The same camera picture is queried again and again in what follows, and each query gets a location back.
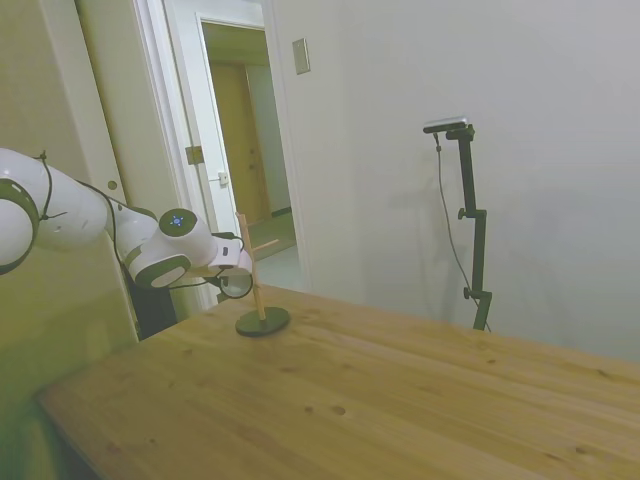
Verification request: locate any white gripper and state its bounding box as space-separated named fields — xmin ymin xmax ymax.
xmin=187 ymin=249 xmax=257 ymax=281

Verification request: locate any black camera stand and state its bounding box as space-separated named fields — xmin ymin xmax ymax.
xmin=444 ymin=124 xmax=494 ymax=332

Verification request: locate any blue enamel mug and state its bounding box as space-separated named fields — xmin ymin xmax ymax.
xmin=217 ymin=272 xmax=254 ymax=301

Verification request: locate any wooden mug tree black base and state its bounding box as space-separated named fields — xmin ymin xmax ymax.
xmin=233 ymin=210 xmax=293 ymax=339

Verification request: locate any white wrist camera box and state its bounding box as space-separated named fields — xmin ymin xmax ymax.
xmin=211 ymin=238 xmax=247 ymax=267

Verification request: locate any wooden hallway door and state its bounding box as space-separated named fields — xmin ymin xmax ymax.
xmin=209 ymin=61 xmax=274 ymax=227

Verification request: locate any white open door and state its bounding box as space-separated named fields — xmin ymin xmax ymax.
xmin=164 ymin=0 xmax=242 ymax=316

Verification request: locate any metal wall switch plate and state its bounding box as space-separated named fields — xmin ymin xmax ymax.
xmin=291 ymin=37 xmax=312 ymax=76

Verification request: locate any grey exterior camera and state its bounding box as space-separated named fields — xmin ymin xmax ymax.
xmin=422 ymin=116 xmax=472 ymax=135

